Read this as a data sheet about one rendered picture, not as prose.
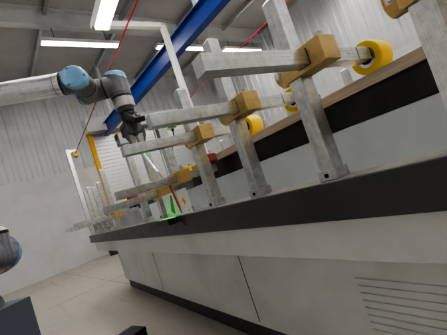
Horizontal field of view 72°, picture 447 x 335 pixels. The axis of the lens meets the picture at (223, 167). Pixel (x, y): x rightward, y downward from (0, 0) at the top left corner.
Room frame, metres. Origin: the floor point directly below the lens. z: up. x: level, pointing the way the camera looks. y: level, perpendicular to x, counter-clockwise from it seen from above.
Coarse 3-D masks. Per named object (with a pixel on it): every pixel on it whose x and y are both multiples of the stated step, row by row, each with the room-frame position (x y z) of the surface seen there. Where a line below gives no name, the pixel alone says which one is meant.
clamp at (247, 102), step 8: (240, 96) 0.77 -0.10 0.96; (248, 96) 0.77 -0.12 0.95; (256, 96) 0.78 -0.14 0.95; (240, 104) 0.78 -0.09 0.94; (248, 104) 0.76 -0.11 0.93; (256, 104) 0.78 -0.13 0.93; (240, 112) 0.79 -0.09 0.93; (248, 112) 0.79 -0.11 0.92; (224, 120) 0.85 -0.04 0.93; (232, 120) 0.83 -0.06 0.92
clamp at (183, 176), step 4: (188, 168) 1.20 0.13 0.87; (176, 172) 1.19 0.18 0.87; (180, 172) 1.18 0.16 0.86; (184, 172) 1.19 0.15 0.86; (188, 172) 1.20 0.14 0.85; (168, 176) 1.26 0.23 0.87; (176, 176) 1.20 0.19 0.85; (180, 176) 1.18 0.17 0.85; (184, 176) 1.19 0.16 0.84; (188, 176) 1.20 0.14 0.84; (180, 180) 1.18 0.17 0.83; (184, 180) 1.18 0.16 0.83; (188, 180) 1.19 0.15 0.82; (172, 184) 1.25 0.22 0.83; (176, 184) 1.22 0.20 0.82
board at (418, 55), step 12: (420, 48) 0.61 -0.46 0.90; (396, 60) 0.65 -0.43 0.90; (408, 60) 0.64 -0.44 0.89; (420, 60) 0.62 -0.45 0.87; (372, 72) 0.70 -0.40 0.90; (384, 72) 0.68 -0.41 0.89; (396, 72) 0.66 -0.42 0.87; (348, 84) 0.76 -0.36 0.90; (360, 84) 0.73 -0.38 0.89; (372, 84) 0.71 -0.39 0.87; (336, 96) 0.79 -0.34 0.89; (348, 96) 0.77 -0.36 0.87; (324, 108) 0.84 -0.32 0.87; (288, 120) 0.94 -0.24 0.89; (300, 120) 0.92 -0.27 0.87; (264, 132) 1.04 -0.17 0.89; (216, 156) 1.32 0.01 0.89; (192, 168) 1.53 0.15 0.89
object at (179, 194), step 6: (174, 192) 1.26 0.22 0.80; (180, 192) 1.21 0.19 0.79; (186, 192) 1.17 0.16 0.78; (162, 198) 1.38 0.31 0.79; (168, 198) 1.32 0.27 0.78; (180, 198) 1.22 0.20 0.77; (186, 198) 1.18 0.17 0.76; (168, 204) 1.34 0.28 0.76; (174, 204) 1.29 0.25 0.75; (180, 204) 1.24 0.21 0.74; (186, 204) 1.19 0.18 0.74; (168, 210) 1.36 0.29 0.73; (186, 210) 1.21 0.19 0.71; (192, 210) 1.17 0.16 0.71; (168, 216) 1.38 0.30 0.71
